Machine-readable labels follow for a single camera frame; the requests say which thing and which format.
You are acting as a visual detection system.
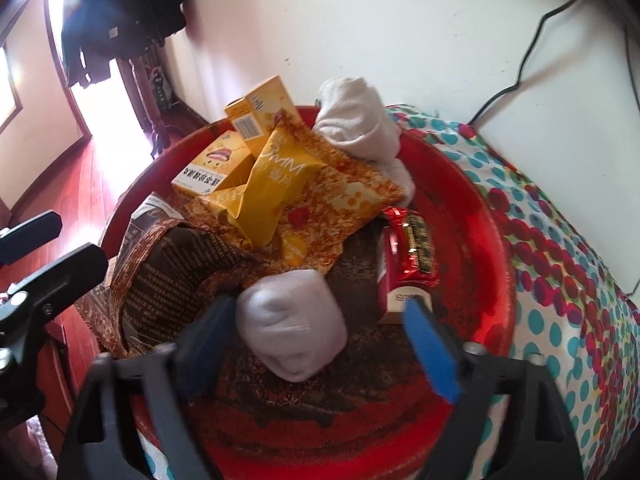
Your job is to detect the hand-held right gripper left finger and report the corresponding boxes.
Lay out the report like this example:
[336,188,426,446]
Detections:
[57,292,241,480]

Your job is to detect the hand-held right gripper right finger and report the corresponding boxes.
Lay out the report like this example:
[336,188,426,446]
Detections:
[402,297,586,480]

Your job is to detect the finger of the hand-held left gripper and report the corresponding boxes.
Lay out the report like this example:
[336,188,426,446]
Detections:
[0,209,64,266]
[9,243,109,319]

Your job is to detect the red and white box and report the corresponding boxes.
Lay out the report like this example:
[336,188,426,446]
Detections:
[376,227,436,325]

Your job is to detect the brown snack packet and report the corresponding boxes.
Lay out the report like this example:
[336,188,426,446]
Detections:
[75,192,271,358]

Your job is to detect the tightly white sock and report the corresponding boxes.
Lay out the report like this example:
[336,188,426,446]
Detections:
[236,269,349,382]

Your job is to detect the red candy packet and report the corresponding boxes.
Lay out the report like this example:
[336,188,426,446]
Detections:
[382,206,441,286]

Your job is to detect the round red tray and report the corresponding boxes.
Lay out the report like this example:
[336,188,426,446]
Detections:
[97,105,516,480]

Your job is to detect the yellow snack packet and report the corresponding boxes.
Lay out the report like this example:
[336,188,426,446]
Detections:
[187,110,406,273]

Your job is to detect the yellow medicine box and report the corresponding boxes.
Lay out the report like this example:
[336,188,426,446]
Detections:
[224,75,296,158]
[171,130,256,201]

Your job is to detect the loosely white sock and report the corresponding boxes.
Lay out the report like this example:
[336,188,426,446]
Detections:
[315,77,417,207]

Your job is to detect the polka dot blanket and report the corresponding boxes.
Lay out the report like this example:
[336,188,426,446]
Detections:
[385,105,640,480]

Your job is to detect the dark hanging clothes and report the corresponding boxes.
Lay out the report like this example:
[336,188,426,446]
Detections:
[60,0,188,90]

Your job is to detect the dark wooden post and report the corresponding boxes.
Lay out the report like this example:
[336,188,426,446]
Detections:
[127,52,211,158]

